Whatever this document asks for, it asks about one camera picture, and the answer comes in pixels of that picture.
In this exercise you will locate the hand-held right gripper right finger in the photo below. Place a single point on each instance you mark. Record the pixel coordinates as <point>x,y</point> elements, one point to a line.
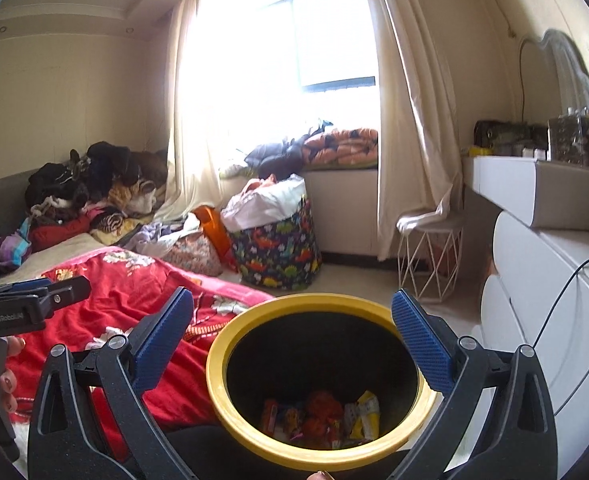
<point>422,345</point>

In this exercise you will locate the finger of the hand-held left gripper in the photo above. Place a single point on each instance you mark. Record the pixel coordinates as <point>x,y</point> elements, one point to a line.
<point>69,290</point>
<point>24,286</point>

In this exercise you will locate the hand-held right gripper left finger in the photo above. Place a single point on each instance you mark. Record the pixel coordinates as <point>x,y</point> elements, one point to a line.
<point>167,340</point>

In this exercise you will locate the yellow snack wrapper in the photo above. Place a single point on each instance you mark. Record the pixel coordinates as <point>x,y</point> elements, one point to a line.
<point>367,412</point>

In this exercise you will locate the yellow rimmed black bin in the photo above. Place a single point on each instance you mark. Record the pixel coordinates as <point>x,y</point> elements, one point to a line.
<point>319,305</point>

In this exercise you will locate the red plastic bag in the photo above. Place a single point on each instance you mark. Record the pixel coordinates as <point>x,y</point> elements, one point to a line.
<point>322,407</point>

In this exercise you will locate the red snack packet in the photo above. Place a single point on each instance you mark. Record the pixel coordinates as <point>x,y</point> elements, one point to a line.
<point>270,415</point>

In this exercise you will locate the orange snack packet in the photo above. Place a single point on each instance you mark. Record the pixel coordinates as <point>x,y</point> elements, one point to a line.
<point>292,422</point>

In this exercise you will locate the person's left hand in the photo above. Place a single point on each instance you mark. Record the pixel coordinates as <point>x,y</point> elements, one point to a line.
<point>9,385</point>

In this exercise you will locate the beige blanket with pink edge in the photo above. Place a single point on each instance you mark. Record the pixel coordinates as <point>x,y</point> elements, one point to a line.
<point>59,255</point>

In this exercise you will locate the purple blue striped cloth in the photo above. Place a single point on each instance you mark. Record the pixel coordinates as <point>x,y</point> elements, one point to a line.
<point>7,252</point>

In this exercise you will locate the red floral blanket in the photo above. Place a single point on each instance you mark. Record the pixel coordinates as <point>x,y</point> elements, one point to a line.
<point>124,290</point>

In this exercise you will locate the red garment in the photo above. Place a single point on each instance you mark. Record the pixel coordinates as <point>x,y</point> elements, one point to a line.
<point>57,235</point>

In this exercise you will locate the pink floral cushion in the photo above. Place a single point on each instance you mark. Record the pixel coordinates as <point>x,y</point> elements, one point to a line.
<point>194,255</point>

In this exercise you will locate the white lavender clothes heap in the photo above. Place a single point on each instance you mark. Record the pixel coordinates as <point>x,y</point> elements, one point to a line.
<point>159,237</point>

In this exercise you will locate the orange bag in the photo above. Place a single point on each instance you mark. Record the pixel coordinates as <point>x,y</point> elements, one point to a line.
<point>214,230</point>

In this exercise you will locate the white drawer cabinet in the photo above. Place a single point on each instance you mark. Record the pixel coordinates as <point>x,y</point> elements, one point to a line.
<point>534,280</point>

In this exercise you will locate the pile of dark clothes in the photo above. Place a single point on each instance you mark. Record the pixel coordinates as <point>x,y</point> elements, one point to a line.
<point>109,160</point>

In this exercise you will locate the dinosaur print fabric basket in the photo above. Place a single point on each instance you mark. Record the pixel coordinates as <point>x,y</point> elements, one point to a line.
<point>274,255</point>

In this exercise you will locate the white plastic bag of laundry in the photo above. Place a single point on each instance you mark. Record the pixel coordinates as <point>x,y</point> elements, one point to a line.
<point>269,205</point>

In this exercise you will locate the white vanity desk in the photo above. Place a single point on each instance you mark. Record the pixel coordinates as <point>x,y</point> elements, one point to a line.
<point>514,185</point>

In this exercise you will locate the cream curtain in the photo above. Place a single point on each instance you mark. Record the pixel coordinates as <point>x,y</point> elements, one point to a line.
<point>414,135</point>
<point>189,135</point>

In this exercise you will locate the small yellow container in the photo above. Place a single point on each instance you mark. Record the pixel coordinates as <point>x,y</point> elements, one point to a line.
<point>479,151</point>

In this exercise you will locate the orange patterned quilt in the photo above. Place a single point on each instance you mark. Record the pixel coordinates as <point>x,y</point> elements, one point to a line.
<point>344,147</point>

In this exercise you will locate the dark jacket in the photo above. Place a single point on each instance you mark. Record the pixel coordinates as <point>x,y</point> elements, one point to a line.
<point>274,155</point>

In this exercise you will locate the black handbag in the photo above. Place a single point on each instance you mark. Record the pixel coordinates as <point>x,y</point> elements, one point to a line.
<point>504,137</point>

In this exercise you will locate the clear cosmetics organizer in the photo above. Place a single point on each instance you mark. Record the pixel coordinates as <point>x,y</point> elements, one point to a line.
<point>574,140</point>

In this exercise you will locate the wavy framed mirror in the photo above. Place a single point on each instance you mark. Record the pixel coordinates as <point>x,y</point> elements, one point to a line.
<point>569,75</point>

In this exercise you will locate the window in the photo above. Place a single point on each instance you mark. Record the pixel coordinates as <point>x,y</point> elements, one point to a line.
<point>334,45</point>

